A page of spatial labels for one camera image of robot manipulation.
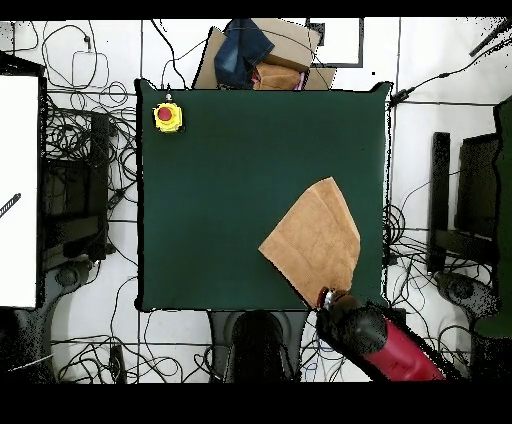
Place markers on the yellow emergency stop button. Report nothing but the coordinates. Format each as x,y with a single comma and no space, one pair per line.
168,116

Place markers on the black square frame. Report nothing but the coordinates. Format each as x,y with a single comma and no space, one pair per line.
361,44

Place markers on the tan terry towel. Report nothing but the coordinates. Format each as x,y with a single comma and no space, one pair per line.
316,244

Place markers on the black thin rod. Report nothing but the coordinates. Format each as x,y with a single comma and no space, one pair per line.
490,38

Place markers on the black floor stand base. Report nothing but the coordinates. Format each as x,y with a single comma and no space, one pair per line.
464,290

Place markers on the folded orange cloth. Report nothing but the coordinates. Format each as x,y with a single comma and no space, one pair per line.
278,78

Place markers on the blue jeans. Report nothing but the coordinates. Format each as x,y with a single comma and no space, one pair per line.
240,52

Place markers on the black flat bar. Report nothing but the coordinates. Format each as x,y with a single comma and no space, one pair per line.
439,200

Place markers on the black flat board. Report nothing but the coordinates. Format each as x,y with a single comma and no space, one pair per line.
478,184

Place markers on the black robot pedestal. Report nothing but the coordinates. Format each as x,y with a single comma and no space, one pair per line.
256,344

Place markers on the black ribbed rod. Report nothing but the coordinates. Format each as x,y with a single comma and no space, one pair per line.
10,204

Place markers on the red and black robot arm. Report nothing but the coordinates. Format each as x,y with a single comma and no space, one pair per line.
380,340

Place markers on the small black power strip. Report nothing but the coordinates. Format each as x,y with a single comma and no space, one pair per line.
117,362

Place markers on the grey floor stand base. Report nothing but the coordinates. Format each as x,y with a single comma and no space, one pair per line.
66,276

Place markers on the brown cardboard box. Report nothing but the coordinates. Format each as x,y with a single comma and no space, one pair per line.
288,44

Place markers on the white flat panel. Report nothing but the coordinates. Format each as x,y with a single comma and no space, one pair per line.
18,192

